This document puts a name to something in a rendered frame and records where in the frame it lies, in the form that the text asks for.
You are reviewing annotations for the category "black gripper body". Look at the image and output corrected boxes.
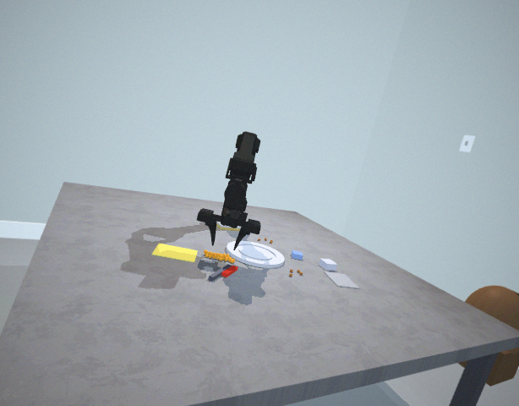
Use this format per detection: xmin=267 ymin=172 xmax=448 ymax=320
xmin=197 ymin=200 xmax=261 ymax=234

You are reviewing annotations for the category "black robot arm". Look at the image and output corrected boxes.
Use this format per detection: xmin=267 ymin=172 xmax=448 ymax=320
xmin=221 ymin=131 xmax=260 ymax=228

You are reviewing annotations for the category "white block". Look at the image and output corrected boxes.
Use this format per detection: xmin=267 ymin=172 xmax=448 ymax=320
xmin=319 ymin=259 xmax=337 ymax=271

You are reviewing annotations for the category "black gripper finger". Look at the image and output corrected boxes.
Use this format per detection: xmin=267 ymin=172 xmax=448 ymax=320
xmin=205 ymin=222 xmax=217 ymax=246
xmin=233 ymin=227 xmax=250 ymax=250

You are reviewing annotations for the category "light blue cube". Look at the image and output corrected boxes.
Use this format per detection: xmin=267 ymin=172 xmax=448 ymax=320
xmin=292 ymin=250 xmax=303 ymax=260

